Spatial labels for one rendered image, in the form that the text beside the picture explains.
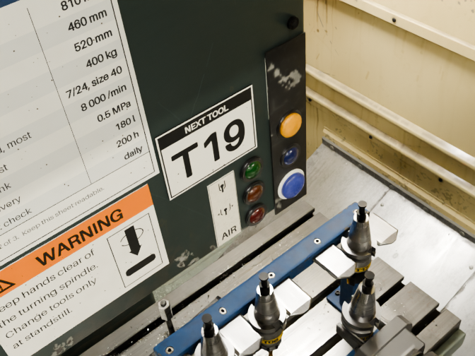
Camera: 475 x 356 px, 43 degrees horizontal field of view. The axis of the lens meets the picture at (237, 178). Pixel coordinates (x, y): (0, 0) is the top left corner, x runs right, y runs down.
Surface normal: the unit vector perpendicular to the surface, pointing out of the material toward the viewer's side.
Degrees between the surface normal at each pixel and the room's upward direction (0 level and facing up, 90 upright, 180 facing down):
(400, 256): 24
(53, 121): 90
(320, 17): 91
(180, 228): 90
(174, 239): 90
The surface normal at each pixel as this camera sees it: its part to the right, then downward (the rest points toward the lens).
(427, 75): -0.77, 0.49
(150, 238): 0.62, 0.51
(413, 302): -0.08, -0.71
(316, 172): -0.40, -0.44
